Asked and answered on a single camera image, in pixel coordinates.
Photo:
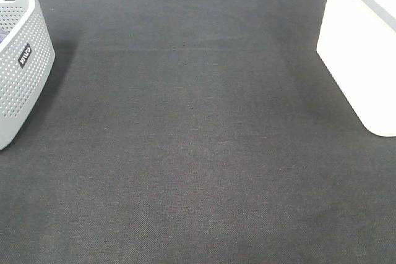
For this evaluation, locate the black table mat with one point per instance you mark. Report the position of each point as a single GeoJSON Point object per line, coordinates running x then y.
{"type": "Point", "coordinates": [194, 131]}

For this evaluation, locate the white plastic bin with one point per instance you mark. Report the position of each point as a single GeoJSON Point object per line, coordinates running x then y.
{"type": "Point", "coordinates": [357, 45]}

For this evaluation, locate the grey perforated laundry basket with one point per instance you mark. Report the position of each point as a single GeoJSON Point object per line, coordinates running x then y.
{"type": "Point", "coordinates": [27, 57]}

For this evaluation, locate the blue cloth in basket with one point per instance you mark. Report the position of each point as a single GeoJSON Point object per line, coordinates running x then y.
{"type": "Point", "coordinates": [3, 35]}

